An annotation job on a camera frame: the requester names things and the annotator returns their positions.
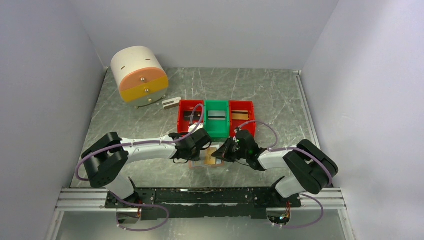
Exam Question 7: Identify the round white drawer cabinet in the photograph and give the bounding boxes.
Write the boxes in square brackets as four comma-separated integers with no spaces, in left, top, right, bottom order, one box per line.
[110,46,169,108]

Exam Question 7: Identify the gold credit card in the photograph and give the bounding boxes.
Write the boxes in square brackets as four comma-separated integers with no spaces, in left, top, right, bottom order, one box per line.
[231,110,250,121]

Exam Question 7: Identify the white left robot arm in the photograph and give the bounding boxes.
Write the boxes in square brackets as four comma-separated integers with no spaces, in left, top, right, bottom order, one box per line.
[75,127,212,208]

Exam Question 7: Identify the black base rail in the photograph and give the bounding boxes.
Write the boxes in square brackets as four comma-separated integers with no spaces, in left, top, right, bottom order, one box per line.
[104,186,301,221]

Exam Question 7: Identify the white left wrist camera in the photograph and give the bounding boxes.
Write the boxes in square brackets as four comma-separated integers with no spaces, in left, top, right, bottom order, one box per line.
[187,123,204,133]

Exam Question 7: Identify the small white grey block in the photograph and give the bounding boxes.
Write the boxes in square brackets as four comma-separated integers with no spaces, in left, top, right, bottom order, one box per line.
[162,97,182,110]

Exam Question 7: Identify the red bin with black card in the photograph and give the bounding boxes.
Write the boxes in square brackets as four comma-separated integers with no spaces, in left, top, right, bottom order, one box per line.
[177,100,204,133]

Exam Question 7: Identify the green plastic bin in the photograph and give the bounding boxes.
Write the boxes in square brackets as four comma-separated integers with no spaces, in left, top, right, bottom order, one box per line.
[203,100,230,142]

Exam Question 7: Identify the black credit card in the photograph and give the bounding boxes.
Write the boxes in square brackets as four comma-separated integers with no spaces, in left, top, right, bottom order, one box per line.
[182,111,202,122]

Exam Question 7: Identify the tan leather card holder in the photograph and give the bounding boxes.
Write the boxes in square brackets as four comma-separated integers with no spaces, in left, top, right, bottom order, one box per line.
[188,144,224,169]

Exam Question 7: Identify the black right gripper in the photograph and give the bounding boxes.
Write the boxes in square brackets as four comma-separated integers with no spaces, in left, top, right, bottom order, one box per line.
[212,136,249,163]

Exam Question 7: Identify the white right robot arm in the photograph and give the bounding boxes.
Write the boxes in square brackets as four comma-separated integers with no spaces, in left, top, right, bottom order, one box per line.
[212,130,339,207]

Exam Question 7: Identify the silver credit card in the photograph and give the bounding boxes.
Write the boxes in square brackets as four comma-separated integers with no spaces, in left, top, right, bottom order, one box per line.
[207,110,227,120]

